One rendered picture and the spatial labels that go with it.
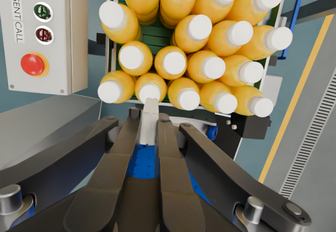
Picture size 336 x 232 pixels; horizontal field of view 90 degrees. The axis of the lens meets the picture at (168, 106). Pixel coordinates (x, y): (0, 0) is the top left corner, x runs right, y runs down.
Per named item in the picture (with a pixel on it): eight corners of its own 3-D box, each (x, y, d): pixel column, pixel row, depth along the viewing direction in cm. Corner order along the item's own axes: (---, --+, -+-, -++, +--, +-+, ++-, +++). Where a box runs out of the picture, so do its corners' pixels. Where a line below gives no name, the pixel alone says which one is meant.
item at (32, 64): (25, 74, 29) (20, 74, 28) (23, 52, 28) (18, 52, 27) (47, 76, 30) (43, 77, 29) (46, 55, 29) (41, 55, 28)
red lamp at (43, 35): (38, 41, 28) (33, 40, 27) (37, 27, 28) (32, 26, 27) (52, 43, 28) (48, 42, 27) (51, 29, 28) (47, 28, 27)
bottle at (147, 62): (154, 49, 48) (154, 41, 30) (151, 74, 50) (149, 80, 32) (130, 45, 48) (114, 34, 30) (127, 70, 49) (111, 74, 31)
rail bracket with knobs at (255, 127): (220, 124, 56) (234, 137, 46) (225, 104, 55) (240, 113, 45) (248, 126, 57) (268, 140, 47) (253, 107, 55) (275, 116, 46)
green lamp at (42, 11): (37, 19, 27) (31, 17, 26) (36, 4, 27) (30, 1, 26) (51, 20, 28) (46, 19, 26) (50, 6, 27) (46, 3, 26)
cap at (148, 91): (148, 106, 33) (147, 109, 32) (135, 91, 32) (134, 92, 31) (164, 95, 33) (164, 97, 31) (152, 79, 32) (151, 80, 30)
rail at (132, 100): (110, 98, 46) (107, 100, 43) (110, 95, 46) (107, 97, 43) (247, 111, 50) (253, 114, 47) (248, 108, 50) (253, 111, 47)
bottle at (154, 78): (149, 98, 52) (146, 117, 34) (135, 80, 50) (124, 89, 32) (168, 85, 51) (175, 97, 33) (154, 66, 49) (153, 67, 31)
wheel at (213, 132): (205, 140, 49) (212, 142, 48) (208, 126, 48) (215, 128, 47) (211, 136, 53) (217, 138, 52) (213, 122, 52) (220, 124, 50)
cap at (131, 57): (144, 49, 31) (143, 48, 29) (141, 70, 32) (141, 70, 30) (122, 45, 30) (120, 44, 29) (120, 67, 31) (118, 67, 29)
